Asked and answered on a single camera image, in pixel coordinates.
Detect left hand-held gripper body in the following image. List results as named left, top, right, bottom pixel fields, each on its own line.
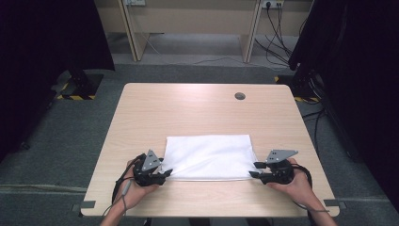
left=132, top=149, right=168, bottom=188

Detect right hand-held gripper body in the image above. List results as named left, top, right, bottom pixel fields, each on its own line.
left=261, top=149, right=299, bottom=186

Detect white printed sleeveless shirt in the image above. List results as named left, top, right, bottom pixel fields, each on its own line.
left=159, top=134, right=263, bottom=183

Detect person's left hand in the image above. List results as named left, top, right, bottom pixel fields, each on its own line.
left=120, top=159, right=160, bottom=210

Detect person's right hand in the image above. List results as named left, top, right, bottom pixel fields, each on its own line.
left=266, top=157, right=315, bottom=207

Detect grey tape strip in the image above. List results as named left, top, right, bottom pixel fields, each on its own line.
left=71, top=201, right=97, bottom=214
left=323, top=199, right=348, bottom=210

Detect black stand base striped tape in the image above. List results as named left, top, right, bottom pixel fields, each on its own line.
left=274, top=69, right=325, bottom=105
left=56, top=69, right=104, bottom=101

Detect black curtain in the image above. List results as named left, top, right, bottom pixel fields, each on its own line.
left=0, top=0, right=116, bottom=162
left=288, top=0, right=399, bottom=215

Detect white socket with black plugs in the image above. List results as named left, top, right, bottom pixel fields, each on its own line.
left=261, top=0, right=285, bottom=9

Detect left hand-held gripper cable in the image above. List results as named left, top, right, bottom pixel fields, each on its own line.
left=103, top=153, right=148, bottom=220

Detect hand-held gripper cable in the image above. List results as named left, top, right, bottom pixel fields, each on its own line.
left=291, top=163, right=331, bottom=226
left=103, top=153, right=148, bottom=220

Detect right hand-held gripper cable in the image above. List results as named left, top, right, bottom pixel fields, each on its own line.
left=291, top=163, right=331, bottom=226

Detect black floor cables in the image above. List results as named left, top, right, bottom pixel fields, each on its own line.
left=301, top=107, right=327, bottom=155

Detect thin grey floor cable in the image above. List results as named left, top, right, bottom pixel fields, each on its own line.
left=127, top=5, right=285, bottom=70

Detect bundle of black power cables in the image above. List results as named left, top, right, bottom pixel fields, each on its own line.
left=253, top=3, right=303, bottom=68

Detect light wooden desk frame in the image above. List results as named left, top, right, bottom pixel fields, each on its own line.
left=93, top=0, right=314, bottom=63

